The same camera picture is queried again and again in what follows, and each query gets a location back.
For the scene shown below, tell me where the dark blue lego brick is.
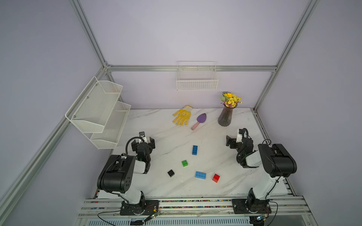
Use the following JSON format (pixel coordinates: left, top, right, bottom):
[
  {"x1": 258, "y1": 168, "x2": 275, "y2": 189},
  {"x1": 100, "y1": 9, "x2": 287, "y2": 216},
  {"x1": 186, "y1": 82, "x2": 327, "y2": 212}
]
[{"x1": 192, "y1": 146, "x2": 198, "y2": 155}]

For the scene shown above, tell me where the black lego brick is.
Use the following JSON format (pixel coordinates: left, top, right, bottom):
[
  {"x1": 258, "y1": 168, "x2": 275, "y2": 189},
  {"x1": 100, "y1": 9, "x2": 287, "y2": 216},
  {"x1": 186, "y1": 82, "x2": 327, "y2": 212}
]
[{"x1": 167, "y1": 170, "x2": 175, "y2": 177}]

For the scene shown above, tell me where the green lego brick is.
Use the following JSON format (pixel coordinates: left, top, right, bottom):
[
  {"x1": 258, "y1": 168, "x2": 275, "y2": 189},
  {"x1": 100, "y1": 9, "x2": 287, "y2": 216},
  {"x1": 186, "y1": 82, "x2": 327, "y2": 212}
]
[{"x1": 182, "y1": 160, "x2": 188, "y2": 167}]

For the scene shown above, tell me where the red lego brick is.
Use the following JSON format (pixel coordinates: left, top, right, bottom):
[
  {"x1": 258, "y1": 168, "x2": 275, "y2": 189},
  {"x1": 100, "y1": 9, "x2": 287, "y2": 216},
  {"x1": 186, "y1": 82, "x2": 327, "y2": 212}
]
[{"x1": 212, "y1": 174, "x2": 220, "y2": 183}]

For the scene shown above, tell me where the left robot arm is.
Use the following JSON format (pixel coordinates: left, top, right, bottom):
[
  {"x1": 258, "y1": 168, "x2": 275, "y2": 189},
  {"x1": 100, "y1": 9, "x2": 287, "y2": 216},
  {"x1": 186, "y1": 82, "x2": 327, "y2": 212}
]
[{"x1": 97, "y1": 134, "x2": 156, "y2": 215}]

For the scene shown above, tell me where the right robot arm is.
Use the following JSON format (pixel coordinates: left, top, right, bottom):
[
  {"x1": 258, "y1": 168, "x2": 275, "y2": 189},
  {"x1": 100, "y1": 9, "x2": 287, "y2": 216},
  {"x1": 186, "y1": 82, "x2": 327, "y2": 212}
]
[{"x1": 226, "y1": 128, "x2": 297, "y2": 214}]

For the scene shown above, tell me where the light blue lego brick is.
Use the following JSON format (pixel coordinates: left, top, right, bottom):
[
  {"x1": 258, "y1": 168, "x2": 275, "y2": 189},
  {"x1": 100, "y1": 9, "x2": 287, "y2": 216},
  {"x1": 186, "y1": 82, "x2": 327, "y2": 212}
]
[{"x1": 195, "y1": 171, "x2": 206, "y2": 179}]

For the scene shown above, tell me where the dark glass vase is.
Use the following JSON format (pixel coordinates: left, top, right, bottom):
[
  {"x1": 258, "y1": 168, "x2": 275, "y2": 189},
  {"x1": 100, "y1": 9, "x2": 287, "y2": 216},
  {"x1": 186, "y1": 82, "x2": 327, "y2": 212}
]
[{"x1": 218, "y1": 106, "x2": 233, "y2": 127}]

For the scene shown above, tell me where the purple pink trowel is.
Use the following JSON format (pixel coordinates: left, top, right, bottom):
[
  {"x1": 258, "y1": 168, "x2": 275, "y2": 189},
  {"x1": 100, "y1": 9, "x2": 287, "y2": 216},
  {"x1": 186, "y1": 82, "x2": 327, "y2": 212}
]
[{"x1": 191, "y1": 113, "x2": 207, "y2": 131}]

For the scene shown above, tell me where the yellow flower bouquet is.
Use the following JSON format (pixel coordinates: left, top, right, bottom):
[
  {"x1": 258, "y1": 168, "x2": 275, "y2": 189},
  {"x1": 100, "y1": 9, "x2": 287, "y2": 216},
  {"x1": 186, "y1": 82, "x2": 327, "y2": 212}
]
[{"x1": 220, "y1": 92, "x2": 242, "y2": 108}]

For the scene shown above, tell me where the yellow work glove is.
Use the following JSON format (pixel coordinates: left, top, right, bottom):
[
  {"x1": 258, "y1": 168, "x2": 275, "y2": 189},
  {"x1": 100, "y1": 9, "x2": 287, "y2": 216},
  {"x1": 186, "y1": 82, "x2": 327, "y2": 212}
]
[{"x1": 173, "y1": 105, "x2": 193, "y2": 126}]

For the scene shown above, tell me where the white two-tier mesh shelf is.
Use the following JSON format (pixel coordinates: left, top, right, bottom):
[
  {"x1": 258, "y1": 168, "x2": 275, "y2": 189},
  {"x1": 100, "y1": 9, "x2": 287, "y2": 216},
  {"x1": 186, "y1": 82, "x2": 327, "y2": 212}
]
[{"x1": 65, "y1": 77, "x2": 131, "y2": 149}]

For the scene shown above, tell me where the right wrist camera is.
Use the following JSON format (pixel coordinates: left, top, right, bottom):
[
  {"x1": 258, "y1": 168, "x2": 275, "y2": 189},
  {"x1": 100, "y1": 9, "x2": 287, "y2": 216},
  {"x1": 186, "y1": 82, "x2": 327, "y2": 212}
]
[{"x1": 236, "y1": 129, "x2": 244, "y2": 143}]

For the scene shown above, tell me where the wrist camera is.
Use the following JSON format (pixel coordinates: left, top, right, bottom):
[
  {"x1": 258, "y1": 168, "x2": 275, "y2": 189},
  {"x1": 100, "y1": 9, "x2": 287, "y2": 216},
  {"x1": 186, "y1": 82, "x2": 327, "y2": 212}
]
[
  {"x1": 236, "y1": 129, "x2": 244, "y2": 143},
  {"x1": 139, "y1": 131, "x2": 148, "y2": 143}
]

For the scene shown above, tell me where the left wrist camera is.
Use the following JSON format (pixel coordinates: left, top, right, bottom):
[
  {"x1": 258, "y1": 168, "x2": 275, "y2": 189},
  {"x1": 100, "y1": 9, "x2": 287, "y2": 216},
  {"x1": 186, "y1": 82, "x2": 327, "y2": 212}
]
[{"x1": 139, "y1": 131, "x2": 148, "y2": 143}]

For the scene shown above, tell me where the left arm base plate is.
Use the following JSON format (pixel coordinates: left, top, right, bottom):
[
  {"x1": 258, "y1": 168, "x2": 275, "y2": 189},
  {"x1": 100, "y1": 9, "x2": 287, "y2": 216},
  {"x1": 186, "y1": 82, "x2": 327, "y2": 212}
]
[{"x1": 120, "y1": 200, "x2": 159, "y2": 216}]

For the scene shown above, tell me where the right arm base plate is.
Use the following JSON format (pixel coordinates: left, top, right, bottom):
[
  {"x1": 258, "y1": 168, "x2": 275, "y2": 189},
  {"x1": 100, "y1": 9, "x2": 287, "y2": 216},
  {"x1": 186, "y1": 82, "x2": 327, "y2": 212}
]
[{"x1": 232, "y1": 199, "x2": 272, "y2": 214}]

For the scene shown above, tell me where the white wire wall basket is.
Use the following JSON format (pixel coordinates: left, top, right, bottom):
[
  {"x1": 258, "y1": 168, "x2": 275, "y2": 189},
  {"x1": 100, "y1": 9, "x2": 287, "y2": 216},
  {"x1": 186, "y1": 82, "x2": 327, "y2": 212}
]
[{"x1": 176, "y1": 61, "x2": 219, "y2": 91}]

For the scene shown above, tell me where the aluminium front rail frame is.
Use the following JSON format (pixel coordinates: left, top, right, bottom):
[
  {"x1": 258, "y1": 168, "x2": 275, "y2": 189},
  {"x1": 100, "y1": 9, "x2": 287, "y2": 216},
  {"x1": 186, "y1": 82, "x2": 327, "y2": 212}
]
[{"x1": 75, "y1": 195, "x2": 317, "y2": 226}]

